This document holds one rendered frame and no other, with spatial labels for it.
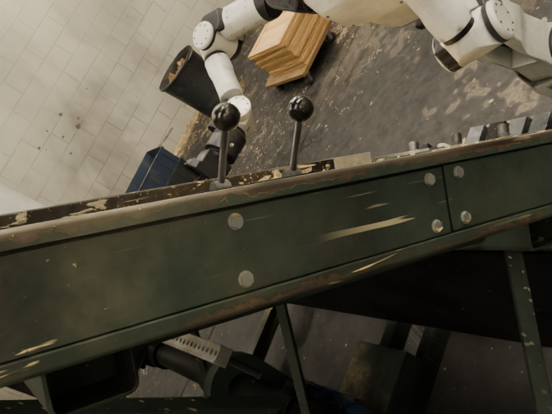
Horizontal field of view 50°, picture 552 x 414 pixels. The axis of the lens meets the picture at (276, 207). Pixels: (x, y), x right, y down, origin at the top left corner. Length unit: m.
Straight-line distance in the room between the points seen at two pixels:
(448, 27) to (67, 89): 5.54
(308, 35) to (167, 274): 4.14
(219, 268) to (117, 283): 0.09
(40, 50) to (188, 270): 5.98
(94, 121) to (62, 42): 0.83
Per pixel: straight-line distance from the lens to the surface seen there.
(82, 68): 6.47
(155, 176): 5.45
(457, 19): 1.10
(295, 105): 0.83
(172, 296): 0.50
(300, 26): 4.56
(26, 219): 1.21
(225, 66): 1.67
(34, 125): 6.30
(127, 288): 0.49
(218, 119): 0.76
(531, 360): 1.01
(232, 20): 1.66
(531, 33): 1.77
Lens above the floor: 1.74
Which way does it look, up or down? 26 degrees down
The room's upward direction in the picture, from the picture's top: 58 degrees counter-clockwise
